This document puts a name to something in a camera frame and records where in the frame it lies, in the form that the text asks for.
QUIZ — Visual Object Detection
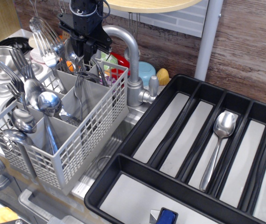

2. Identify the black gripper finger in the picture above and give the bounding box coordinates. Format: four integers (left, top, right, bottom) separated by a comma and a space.
70, 31, 85, 56
83, 40, 97, 63

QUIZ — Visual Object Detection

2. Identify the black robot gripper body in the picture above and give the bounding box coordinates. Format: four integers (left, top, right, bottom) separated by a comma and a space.
57, 0, 112, 53

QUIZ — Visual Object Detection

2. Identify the big steel spoon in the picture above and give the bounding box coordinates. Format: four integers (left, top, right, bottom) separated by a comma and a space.
64, 38, 83, 71

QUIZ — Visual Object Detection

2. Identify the slotted steel spoon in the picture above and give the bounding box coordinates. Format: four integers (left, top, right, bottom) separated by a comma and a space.
29, 16, 65, 57

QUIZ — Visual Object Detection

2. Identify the steel spoon behind centre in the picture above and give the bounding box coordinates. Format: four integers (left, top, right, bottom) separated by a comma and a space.
24, 78, 46, 110

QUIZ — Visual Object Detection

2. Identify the grey plastic cutlery basket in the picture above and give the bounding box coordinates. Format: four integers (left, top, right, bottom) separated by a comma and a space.
0, 61, 129, 195

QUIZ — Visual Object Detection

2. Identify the steel spoon front left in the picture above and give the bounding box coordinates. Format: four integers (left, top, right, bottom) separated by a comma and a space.
11, 108, 37, 133

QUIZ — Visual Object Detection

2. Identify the steel spoon lowest left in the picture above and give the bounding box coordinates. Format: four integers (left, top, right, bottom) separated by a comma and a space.
0, 129, 34, 146

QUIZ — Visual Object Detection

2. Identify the steel spoon in tray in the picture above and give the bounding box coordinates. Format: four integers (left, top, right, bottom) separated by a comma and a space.
199, 111, 236, 192

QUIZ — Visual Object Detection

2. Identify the black cutlery tray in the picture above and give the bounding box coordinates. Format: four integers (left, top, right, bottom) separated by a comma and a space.
84, 75, 266, 224

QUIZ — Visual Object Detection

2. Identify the steel fork middle compartment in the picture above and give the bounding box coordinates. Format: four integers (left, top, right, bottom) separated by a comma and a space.
74, 75, 83, 120

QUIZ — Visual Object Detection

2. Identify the large steel fork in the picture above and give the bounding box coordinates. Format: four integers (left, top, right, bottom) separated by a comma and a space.
33, 32, 66, 94

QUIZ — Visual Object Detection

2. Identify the red toy pepper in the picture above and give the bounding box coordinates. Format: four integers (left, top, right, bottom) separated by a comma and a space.
110, 52, 130, 79

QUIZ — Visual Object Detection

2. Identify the light wooden round shelf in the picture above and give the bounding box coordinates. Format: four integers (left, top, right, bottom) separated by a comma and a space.
107, 0, 201, 13

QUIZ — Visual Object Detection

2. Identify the steel fork left cluster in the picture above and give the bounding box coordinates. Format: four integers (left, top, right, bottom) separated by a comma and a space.
0, 44, 35, 110

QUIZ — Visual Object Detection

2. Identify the light blue toy bowl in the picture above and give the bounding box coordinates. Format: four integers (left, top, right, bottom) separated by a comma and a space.
139, 61, 156, 81

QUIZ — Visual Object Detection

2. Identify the silver kitchen faucet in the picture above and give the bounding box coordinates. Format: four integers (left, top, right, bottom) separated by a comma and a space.
103, 25, 159, 106

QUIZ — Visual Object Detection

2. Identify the yellow toy corn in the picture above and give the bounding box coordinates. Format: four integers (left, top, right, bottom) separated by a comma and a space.
156, 68, 170, 85

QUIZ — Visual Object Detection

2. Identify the blue block bottom edge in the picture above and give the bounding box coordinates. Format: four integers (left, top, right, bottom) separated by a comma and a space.
156, 208, 178, 224

